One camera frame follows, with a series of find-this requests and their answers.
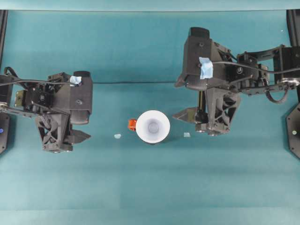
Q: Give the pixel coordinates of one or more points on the white paper cup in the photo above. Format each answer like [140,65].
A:
[145,126]

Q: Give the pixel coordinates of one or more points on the small white paper scrap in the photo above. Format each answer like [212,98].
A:
[186,135]
[117,136]

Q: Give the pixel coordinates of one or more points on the blue-green table cloth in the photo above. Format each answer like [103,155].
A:
[150,187]

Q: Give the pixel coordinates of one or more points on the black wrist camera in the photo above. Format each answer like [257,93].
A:
[80,98]
[199,47]

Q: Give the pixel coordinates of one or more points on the black frame post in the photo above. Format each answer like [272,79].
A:
[294,28]
[2,35]

